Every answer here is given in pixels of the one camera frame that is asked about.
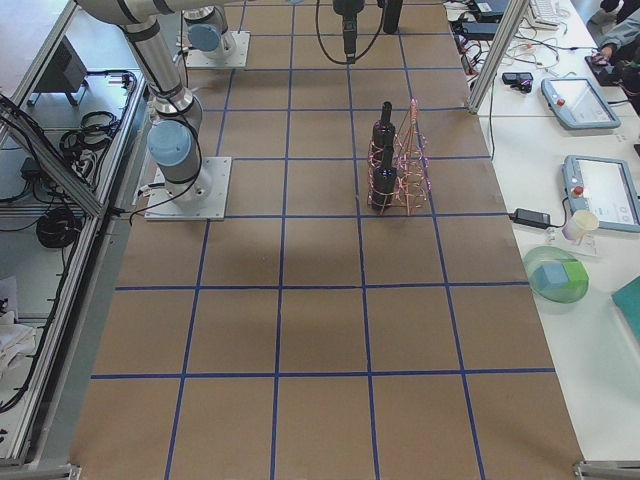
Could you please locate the black power brick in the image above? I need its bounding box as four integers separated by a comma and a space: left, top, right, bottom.
460, 22, 498, 40

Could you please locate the green foam cube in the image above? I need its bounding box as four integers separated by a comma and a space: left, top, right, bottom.
562, 259, 589, 288

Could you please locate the black wine bottle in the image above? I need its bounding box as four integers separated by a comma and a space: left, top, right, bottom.
383, 0, 403, 34
371, 145, 397, 212
372, 101, 396, 152

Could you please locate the coiled black cable bundle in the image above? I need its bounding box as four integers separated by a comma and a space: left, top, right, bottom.
60, 111, 121, 161

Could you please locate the green plastic bowl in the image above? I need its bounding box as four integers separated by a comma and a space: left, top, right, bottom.
523, 246, 589, 304

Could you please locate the black power adapter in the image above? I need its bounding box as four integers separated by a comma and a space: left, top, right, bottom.
509, 208, 551, 230

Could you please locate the blue foam cube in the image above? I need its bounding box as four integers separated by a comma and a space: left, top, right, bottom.
530, 263, 567, 292

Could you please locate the teach pendant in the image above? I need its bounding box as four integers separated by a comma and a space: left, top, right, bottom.
540, 77, 621, 130
562, 155, 639, 233

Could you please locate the black cable coil low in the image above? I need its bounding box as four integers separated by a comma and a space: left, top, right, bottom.
36, 207, 78, 249

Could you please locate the teal flat board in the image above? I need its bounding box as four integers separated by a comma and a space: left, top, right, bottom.
611, 277, 640, 340

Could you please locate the white cloth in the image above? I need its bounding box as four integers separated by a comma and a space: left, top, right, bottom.
0, 277, 37, 381

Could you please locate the near teach pendant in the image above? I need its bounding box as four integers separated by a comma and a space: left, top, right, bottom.
562, 155, 639, 233

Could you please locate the copper wire wine basket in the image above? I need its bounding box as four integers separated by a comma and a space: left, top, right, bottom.
367, 99, 432, 216

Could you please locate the black handheld controller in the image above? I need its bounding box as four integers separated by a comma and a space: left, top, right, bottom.
501, 72, 533, 94

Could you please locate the far teach pendant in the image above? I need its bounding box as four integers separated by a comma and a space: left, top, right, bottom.
540, 77, 621, 130

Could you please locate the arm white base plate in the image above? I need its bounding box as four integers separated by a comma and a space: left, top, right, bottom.
144, 157, 232, 221
186, 30, 250, 70

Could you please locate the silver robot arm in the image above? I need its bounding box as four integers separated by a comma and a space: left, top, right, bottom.
181, 0, 365, 65
78, 1, 210, 204

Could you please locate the grey control box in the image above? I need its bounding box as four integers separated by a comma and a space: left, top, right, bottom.
27, 36, 88, 106

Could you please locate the aluminium frame post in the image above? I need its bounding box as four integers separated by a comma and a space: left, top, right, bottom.
468, 0, 529, 114

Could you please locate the white paper cup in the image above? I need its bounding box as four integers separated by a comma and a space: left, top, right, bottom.
562, 210, 599, 243

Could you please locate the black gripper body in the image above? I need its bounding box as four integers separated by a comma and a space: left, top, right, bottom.
333, 0, 360, 56

